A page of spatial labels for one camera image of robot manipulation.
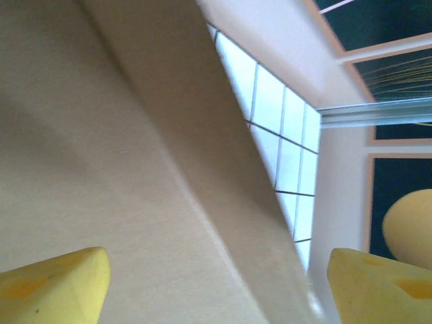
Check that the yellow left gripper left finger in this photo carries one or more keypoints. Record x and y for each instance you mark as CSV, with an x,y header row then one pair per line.
x,y
50,297

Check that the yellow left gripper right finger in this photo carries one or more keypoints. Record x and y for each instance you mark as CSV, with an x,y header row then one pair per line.
x,y
371,293

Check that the brown cardboard box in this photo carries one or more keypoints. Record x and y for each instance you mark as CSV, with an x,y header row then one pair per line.
x,y
118,135

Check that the aluminium corner post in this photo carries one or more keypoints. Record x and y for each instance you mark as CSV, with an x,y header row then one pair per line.
x,y
378,114

